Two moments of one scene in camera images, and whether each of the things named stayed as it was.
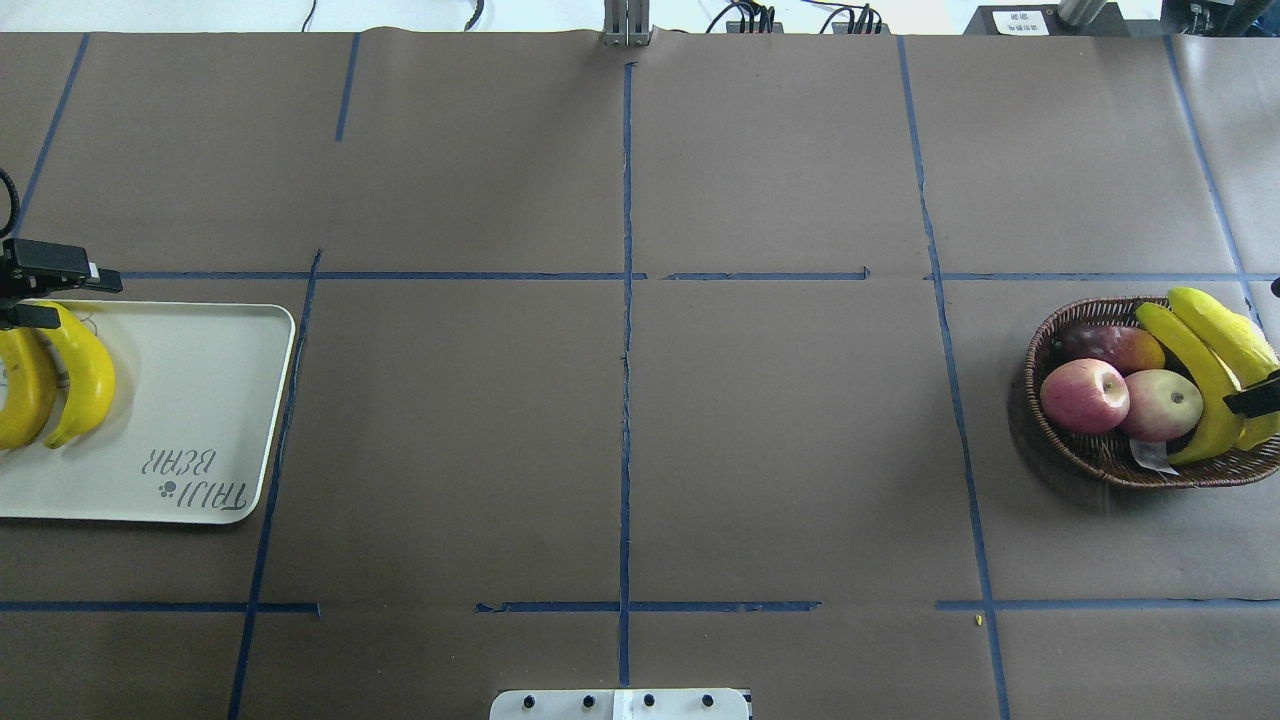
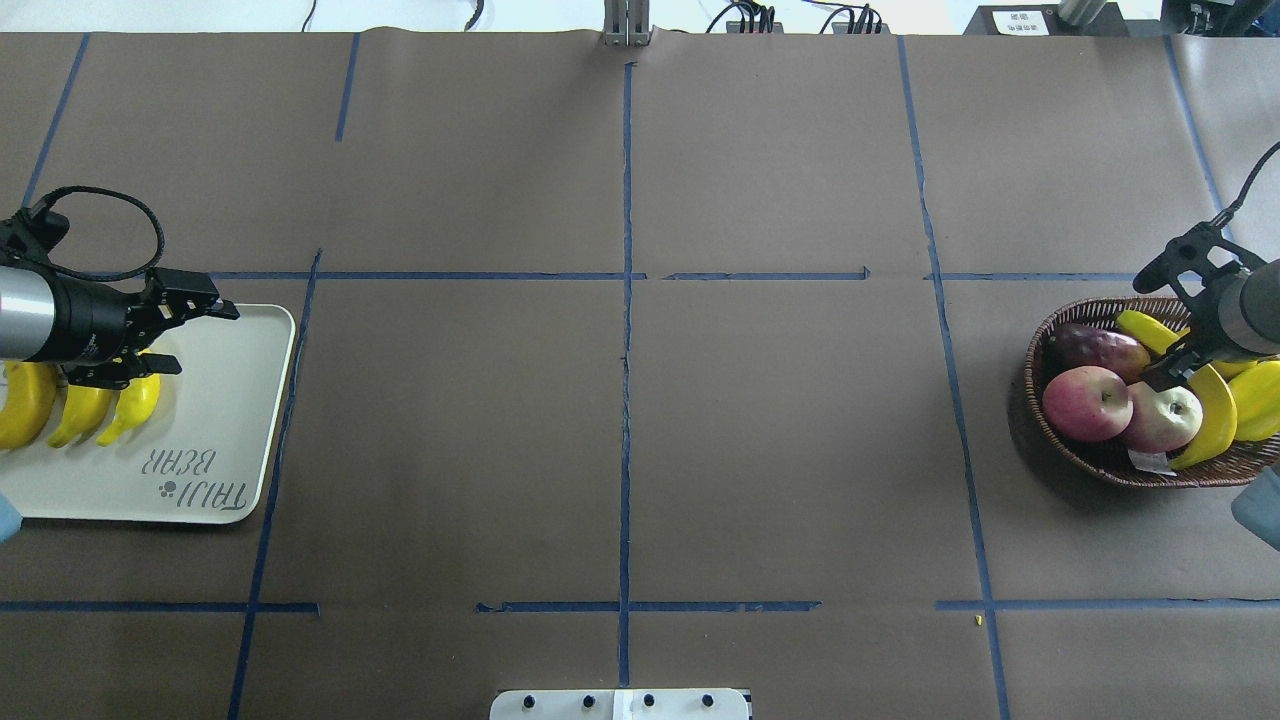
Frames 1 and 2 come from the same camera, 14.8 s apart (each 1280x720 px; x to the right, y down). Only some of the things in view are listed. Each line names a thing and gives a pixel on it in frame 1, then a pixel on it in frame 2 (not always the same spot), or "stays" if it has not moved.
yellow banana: x=33 y=382 stays
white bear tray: x=190 y=431 stays
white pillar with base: x=621 y=704 stays
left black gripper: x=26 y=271 to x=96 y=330
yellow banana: x=1224 y=425 to x=137 y=400
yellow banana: x=1242 y=346 to x=1159 y=338
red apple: x=1085 y=396 stays
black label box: x=1045 y=19 stays
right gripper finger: x=1258 y=400 to x=1206 y=343
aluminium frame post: x=626 y=23 stays
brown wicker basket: x=1112 y=455 stays
